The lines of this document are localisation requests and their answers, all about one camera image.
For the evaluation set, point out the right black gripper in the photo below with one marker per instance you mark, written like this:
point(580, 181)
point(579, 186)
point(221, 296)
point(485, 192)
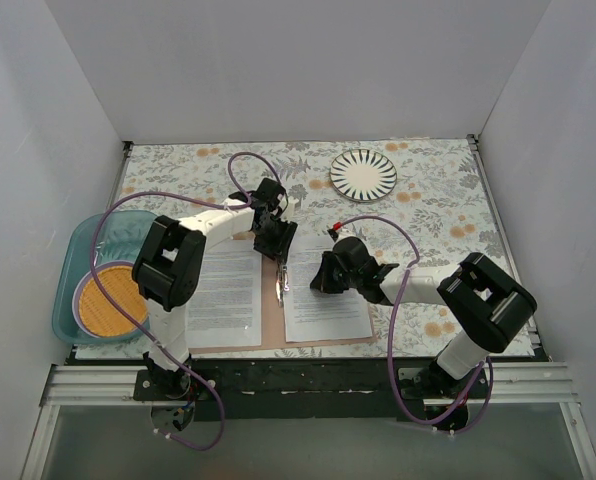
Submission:
point(325, 275)

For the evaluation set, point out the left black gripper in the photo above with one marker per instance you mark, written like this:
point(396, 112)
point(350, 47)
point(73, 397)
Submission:
point(276, 248)

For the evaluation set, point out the printed paper sheet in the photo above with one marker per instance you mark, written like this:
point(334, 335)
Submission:
point(225, 312)
point(311, 315)

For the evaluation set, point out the pink file folder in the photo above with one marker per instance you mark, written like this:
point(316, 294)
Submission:
point(273, 321)

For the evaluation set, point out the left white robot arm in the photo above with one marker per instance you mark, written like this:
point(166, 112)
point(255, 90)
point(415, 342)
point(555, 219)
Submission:
point(168, 266)

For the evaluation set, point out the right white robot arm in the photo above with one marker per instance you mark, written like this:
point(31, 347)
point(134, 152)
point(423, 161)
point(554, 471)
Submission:
point(490, 306)

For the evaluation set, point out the metal folder clip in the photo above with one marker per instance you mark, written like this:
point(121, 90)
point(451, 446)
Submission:
point(282, 285)

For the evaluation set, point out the white plate blue stripes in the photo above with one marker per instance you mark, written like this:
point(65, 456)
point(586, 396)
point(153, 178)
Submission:
point(362, 175)

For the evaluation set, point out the floral tablecloth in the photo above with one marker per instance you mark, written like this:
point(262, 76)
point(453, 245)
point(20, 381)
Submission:
point(438, 209)

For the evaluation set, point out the teal plastic tray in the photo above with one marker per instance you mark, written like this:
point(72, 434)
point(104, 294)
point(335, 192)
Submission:
point(120, 240)

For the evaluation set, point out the orange woven coaster dish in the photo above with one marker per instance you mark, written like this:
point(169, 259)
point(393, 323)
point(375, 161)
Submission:
point(94, 302)

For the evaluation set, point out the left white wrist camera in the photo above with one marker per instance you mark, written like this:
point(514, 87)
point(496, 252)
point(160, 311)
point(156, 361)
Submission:
point(288, 207)

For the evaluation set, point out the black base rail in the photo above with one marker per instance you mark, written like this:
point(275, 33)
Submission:
point(311, 388)

